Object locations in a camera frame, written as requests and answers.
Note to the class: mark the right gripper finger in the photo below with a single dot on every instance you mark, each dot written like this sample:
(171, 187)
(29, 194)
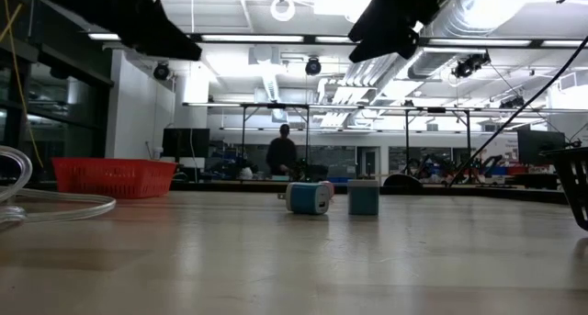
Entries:
(374, 21)
(390, 41)

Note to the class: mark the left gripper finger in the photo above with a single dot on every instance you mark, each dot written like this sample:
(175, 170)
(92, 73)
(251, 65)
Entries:
(161, 39)

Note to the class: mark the teal and white charger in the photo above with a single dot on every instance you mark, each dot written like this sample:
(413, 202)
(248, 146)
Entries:
(363, 198)

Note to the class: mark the blue and white charger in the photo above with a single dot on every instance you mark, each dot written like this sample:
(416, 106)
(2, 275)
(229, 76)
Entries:
(305, 199)

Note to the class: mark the black round ceiling lamp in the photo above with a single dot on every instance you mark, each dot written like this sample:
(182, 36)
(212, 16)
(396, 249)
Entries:
(313, 67)
(161, 71)

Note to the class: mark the black ceiling device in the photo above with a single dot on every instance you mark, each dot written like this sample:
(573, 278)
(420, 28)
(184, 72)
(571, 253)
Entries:
(468, 66)

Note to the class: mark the long ceiling light bar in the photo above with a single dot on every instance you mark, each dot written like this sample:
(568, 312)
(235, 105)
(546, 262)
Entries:
(252, 38)

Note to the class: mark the black computer monitor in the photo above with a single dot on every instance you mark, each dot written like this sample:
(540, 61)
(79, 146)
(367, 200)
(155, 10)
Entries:
(539, 145)
(184, 142)

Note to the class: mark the red plastic basket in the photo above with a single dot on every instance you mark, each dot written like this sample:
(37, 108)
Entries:
(115, 177)

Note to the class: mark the person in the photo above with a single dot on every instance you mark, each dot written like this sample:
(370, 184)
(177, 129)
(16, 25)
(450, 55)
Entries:
(281, 152)

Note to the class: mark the pink and white charger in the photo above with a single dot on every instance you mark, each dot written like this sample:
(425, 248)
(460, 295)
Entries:
(330, 188)

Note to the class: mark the silver ventilation duct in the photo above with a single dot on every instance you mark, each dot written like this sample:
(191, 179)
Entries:
(455, 21)

